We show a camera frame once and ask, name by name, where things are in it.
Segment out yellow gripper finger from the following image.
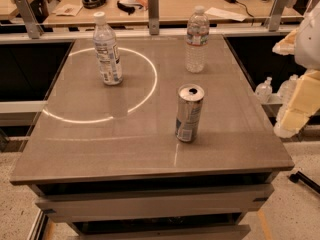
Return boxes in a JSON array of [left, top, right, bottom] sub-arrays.
[[274, 69, 320, 138], [272, 29, 298, 56]]

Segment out silver redbull can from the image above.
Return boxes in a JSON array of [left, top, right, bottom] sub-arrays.
[[175, 84, 205, 142]]

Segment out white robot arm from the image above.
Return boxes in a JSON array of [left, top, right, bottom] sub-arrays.
[[272, 2, 320, 138]]

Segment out small bottle behind table right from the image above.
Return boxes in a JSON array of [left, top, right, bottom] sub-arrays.
[[277, 74, 298, 104]]

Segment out small bottle behind table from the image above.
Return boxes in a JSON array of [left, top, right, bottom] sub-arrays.
[[255, 77, 272, 104], [277, 74, 298, 104]]

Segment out small bottle behind table left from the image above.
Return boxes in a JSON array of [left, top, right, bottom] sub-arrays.
[[255, 77, 272, 104]]

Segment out black stand foot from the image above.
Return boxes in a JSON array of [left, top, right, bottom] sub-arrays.
[[289, 171, 320, 194]]

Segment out white paper sheet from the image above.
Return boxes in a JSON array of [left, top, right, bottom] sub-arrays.
[[206, 7, 246, 22]]

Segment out clear water bottle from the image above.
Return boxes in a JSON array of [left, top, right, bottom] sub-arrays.
[[185, 6, 210, 73]]

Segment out black sunglasses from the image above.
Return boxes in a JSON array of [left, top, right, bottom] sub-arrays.
[[117, 0, 143, 15]]

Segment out labelled white-cap plastic bottle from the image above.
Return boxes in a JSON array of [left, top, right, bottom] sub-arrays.
[[93, 12, 123, 86]]

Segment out paper note on desk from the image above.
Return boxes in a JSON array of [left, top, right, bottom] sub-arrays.
[[54, 4, 82, 16]]

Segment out right metal bracket post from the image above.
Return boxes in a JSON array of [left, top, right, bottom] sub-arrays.
[[265, 0, 288, 32]]

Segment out metal bracket post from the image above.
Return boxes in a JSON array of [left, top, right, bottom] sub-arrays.
[[265, 0, 288, 32], [148, 0, 160, 35], [14, 0, 43, 39]]

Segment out grey table drawer frame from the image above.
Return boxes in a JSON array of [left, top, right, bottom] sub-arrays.
[[28, 170, 278, 240]]

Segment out middle metal bracket post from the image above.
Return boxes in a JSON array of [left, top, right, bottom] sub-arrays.
[[148, 0, 160, 35]]

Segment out left metal bracket post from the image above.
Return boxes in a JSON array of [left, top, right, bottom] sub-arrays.
[[14, 0, 43, 39]]

